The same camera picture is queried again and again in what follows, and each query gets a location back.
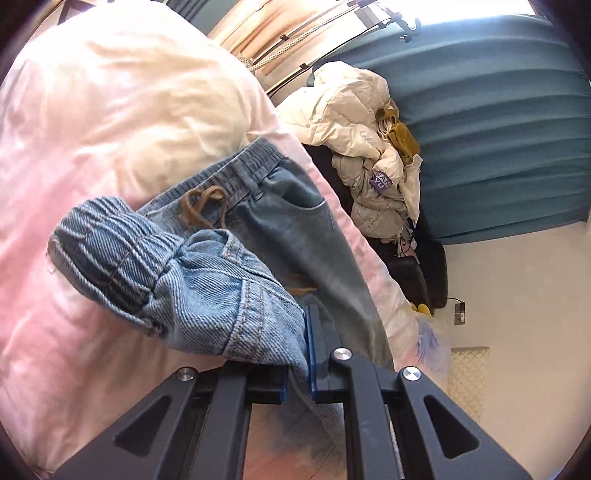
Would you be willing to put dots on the peach cloth cover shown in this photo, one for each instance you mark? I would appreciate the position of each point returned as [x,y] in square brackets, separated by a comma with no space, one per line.
[258,27]

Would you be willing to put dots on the pastel tie-dye duvet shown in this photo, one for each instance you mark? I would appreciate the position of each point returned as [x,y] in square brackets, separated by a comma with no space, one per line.
[92,115]

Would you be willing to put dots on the yellow plush toy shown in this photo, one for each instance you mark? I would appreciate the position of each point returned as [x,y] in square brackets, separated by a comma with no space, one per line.
[421,309]

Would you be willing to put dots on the cream down jacket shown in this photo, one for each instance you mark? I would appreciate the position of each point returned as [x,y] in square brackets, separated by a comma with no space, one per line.
[332,110]

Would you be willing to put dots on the wall socket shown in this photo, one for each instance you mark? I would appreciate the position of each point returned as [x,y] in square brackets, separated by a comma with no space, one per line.
[459,316]

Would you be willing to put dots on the window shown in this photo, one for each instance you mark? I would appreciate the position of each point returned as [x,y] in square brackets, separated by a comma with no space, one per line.
[485,9]

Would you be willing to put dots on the black sofa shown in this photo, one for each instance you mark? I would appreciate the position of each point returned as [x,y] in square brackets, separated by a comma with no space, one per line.
[411,277]

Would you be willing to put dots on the wide teal curtain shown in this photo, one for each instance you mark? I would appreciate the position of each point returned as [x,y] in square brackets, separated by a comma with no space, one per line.
[508,138]

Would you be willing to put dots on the mustard yellow garment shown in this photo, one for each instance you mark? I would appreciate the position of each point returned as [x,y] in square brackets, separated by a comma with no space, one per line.
[404,138]

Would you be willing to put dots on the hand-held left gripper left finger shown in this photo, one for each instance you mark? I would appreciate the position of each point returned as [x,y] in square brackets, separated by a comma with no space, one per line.
[231,392]

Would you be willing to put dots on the blue denim jeans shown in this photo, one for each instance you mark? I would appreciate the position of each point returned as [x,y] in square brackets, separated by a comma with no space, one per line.
[207,295]

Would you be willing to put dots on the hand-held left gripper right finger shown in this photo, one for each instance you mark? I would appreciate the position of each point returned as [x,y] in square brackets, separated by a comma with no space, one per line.
[314,350]

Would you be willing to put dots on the white printed garment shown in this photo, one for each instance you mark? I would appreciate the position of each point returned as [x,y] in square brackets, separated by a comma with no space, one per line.
[406,244]

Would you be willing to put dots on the grey jacket with purple label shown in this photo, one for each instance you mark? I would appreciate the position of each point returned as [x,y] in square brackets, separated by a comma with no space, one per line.
[369,207]

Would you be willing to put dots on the narrow teal curtain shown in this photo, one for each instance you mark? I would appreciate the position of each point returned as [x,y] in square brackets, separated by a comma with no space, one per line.
[184,5]

